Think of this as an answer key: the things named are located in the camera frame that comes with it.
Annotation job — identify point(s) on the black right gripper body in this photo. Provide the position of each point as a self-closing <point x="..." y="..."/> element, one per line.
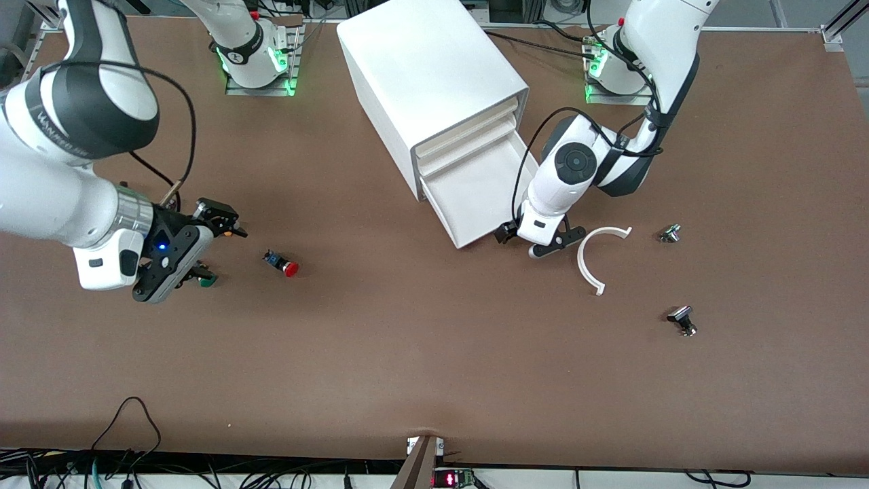
<point x="171" y="227"/>

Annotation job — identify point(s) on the green push button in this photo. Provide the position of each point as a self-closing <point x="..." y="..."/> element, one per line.
<point x="209" y="280"/>

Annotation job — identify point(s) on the white plastic drawer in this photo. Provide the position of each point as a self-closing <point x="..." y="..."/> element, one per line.
<point x="482" y="197"/>
<point x="468" y="128"/>
<point x="468" y="157"/>
<point x="468" y="143"/>

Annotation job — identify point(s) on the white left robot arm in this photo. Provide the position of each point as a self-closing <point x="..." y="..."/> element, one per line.
<point x="662" y="41"/>

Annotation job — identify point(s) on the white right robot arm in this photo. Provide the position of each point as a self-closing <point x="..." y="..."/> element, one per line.
<point x="68" y="102"/>

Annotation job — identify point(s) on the red push button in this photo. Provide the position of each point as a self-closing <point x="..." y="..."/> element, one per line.
<point x="282" y="263"/>

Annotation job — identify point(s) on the white drawer cabinet shell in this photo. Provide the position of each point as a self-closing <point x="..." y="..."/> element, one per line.
<point x="421" y="68"/>

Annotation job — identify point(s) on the circuit board red display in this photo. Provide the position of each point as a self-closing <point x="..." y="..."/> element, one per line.
<point x="453" y="479"/>

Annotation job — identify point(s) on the white curved plastic bracket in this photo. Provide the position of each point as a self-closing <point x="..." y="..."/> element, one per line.
<point x="581" y="258"/>

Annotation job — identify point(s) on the small silver switch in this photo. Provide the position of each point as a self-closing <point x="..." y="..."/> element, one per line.
<point x="670" y="233"/>

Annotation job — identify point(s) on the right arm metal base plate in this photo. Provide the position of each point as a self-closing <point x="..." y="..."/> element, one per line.
<point x="261" y="91"/>

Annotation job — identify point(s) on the black selector switch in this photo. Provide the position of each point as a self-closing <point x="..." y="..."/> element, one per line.
<point x="681" y="318"/>

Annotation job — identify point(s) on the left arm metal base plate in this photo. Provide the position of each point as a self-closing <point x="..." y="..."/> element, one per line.
<point x="621" y="100"/>

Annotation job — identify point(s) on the grey camera mount beam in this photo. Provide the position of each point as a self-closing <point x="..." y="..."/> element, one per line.
<point x="421" y="468"/>

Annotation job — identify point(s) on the aluminium frame bracket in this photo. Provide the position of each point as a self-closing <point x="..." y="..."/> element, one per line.
<point x="49" y="24"/>
<point x="832" y="37"/>

